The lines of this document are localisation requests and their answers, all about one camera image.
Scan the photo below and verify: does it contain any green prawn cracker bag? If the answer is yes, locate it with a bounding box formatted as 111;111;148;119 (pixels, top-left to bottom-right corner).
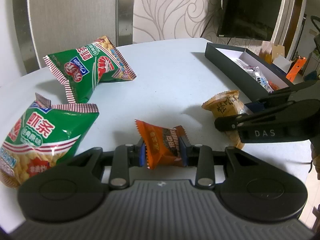
43;35;136;103
1;94;99;189

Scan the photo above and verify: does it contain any orange toy object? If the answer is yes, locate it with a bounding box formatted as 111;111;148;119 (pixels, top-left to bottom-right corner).
286;56;306;83

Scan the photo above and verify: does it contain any clear tan biscuit packet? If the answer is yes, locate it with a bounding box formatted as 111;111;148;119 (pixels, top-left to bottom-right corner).
201;90;247;150

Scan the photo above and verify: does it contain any clear dried fruit packet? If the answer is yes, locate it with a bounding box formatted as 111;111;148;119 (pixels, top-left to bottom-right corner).
235;59;273;92

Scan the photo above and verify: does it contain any black shallow cardboard box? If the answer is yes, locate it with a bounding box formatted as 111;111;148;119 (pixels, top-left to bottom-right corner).
204;42;293;101

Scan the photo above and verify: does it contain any orange snack packet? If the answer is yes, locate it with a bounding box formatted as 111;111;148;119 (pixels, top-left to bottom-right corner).
135;120;186;170

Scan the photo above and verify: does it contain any black wall television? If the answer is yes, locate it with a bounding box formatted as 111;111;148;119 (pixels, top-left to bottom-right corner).
217;0;282;41

